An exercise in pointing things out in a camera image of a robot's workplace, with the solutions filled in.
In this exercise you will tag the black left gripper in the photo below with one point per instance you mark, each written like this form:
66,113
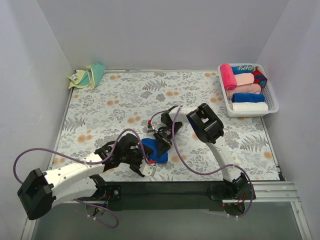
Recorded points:
139,158

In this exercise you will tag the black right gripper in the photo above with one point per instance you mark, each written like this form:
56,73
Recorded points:
163,139

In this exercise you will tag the green yellow cloth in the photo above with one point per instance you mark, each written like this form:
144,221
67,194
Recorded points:
89,77

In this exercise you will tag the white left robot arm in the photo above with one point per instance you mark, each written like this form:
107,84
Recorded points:
43,190

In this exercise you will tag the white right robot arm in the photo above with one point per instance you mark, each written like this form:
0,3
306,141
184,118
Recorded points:
209,129

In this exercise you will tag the white rolled towel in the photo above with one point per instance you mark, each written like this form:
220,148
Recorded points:
249,106

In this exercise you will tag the hot pink rolled towel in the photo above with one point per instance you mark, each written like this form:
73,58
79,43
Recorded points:
228,77

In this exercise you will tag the white plastic basket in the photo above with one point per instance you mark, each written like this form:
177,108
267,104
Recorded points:
270,98

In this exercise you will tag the light pink rolled towel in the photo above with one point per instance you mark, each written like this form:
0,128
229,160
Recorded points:
244,79

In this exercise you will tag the blue lettered rolled towel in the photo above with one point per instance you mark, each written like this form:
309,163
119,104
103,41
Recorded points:
242,69

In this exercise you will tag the dusty pink rolled towel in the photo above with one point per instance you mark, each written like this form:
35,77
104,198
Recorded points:
249,88

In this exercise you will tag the red blue patterned cloth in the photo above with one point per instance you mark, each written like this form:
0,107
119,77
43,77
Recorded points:
259,78

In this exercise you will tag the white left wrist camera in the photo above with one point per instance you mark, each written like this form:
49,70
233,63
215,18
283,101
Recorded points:
147,169

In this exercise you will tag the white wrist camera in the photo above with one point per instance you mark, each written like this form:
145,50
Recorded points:
151,128
147,169

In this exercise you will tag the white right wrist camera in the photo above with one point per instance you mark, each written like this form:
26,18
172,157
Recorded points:
151,128

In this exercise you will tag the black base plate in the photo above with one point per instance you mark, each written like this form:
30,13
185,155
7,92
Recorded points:
184,202

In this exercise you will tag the aluminium front rail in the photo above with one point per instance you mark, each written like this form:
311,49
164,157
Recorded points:
262,192

